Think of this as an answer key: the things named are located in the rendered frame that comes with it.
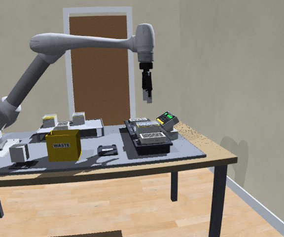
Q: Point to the yellow waste bin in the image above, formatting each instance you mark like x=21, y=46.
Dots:
x=63, y=145

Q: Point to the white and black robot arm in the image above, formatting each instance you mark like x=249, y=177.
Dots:
x=50, y=47

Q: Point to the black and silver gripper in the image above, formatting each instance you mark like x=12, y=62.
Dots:
x=146, y=81

